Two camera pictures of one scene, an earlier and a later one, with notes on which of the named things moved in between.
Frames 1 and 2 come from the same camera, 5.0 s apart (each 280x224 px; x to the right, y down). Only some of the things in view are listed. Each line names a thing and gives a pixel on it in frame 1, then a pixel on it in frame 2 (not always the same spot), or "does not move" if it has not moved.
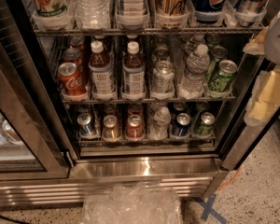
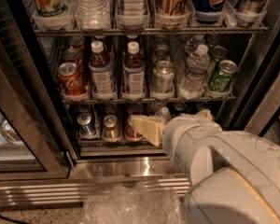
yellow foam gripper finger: [257, 46] -> [204, 115]
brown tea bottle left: [102, 73] does not move
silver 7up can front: [163, 77] does not move
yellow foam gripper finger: [271, 90] -> [151, 126]
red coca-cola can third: [77, 42] does not move
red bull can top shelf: [251, 3] does not move
